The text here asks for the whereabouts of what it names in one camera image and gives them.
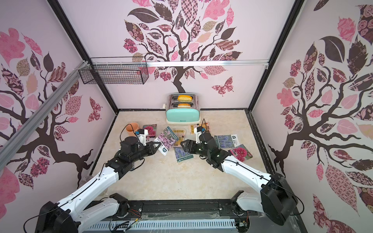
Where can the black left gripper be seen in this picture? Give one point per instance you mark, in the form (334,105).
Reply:
(149,145)

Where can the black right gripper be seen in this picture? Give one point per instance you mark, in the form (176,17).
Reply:
(194,147)

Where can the lavender seed packet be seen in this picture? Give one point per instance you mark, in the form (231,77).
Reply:
(181,155)
(227,141)

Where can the sunflower shop seed packet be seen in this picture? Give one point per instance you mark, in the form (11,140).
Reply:
(205,125)

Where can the pink cosmos seed packet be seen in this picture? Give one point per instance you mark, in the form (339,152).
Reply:
(167,139)

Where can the pink hollyhock seed packet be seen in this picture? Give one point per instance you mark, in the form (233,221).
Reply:
(241,153)

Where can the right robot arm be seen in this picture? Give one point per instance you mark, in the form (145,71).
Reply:
(273,197)

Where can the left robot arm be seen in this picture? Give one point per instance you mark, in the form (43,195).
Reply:
(75,213)

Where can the orange mug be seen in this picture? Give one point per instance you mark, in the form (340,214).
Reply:
(131,128)

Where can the mint green toaster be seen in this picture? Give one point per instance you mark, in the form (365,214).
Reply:
(179,116)

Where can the toast slice front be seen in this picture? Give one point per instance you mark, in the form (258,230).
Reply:
(184,105)

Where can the toast slice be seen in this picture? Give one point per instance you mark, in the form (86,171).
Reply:
(185,98)
(184,105)

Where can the toast slice rear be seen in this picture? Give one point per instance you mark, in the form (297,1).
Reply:
(185,98)

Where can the black base frame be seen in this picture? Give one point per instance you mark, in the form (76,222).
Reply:
(246,222)

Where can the black wire basket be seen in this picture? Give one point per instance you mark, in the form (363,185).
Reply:
(116,70)

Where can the white cable duct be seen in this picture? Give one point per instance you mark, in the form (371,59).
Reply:
(151,225)

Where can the aluminium rail back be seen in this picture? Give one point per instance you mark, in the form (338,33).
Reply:
(209,63)

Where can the aluminium rail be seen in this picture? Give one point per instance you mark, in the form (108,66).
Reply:
(14,143)
(209,63)

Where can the aluminium rail left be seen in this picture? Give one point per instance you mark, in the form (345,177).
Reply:
(14,143)

